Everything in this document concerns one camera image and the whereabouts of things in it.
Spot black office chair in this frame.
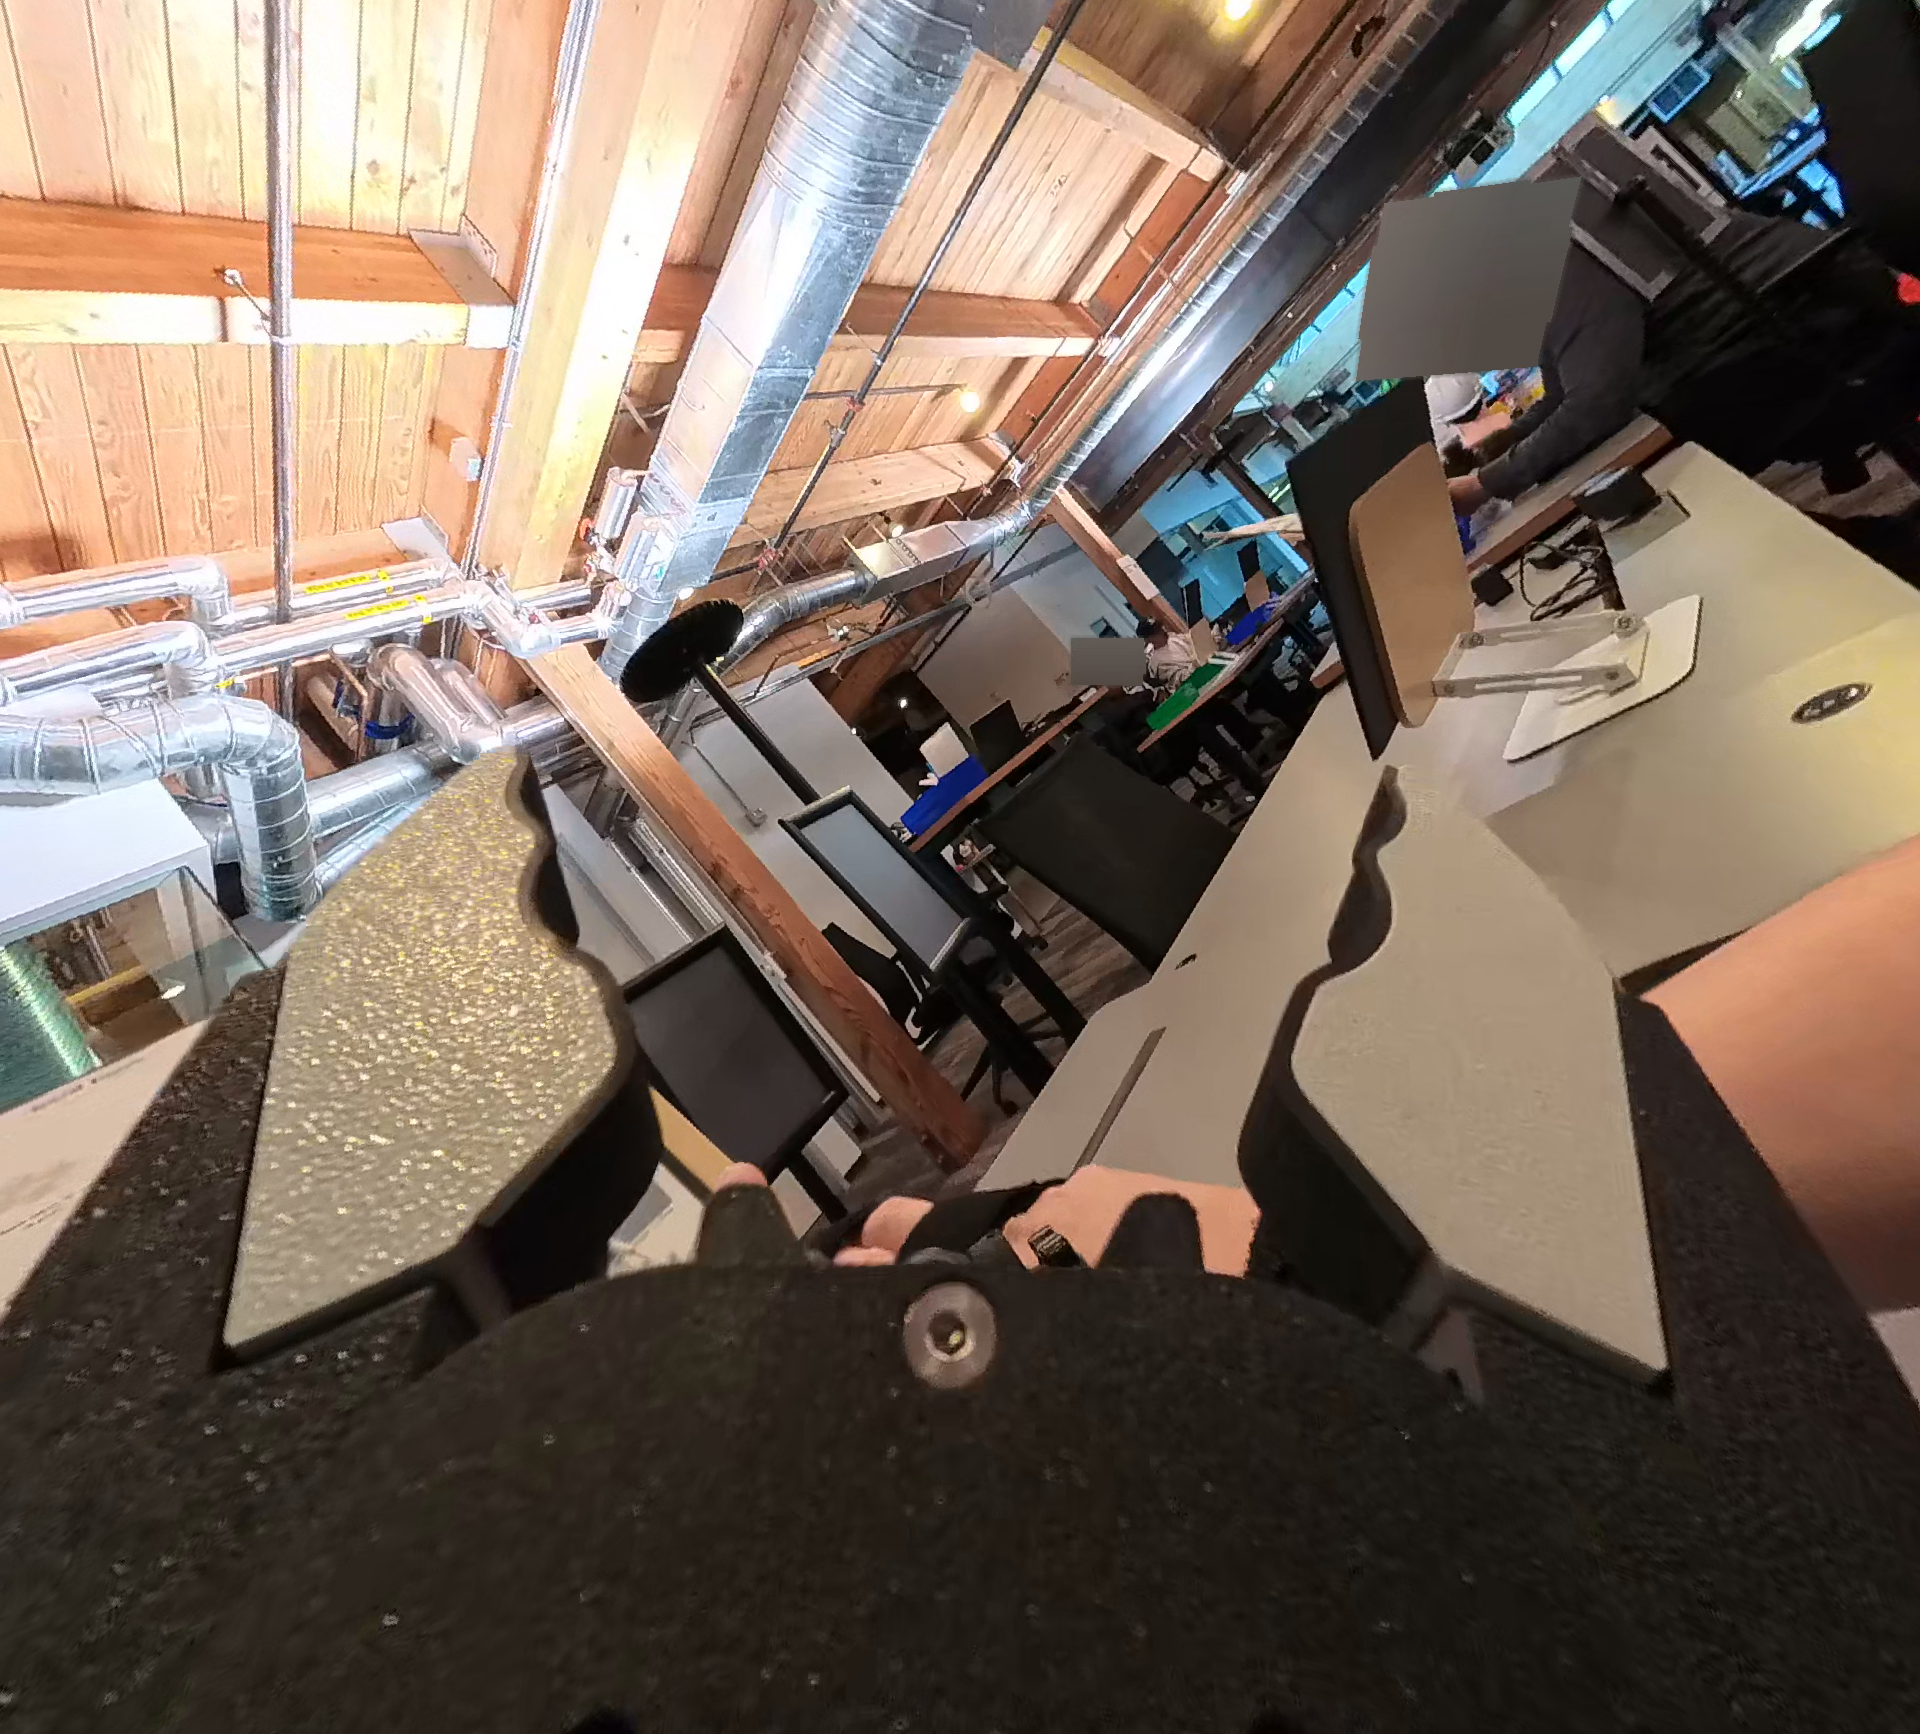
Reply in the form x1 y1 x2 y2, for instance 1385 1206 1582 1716
984 734 1237 970

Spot small black desk device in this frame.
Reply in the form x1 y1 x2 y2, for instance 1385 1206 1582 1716
1567 470 1690 531

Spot large silver ventilation duct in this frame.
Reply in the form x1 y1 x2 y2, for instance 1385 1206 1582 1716
599 0 1168 689

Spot steel hanger rod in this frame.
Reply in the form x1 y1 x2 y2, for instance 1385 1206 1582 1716
258 0 301 716

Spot cluster of silver insulated pipes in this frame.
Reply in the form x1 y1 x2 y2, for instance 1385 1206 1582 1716
0 549 616 925

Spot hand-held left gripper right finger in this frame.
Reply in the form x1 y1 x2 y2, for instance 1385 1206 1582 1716
1239 762 1668 1403

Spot wooden book stand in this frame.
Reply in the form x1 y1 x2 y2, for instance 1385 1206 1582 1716
1348 440 1702 768

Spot person's right hand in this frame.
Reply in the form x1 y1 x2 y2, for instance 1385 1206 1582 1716
712 1157 1257 1281

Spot black round disc on pole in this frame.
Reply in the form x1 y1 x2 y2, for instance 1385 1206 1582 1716
616 596 839 807

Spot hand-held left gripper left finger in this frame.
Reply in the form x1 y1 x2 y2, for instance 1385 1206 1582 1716
223 751 665 1366

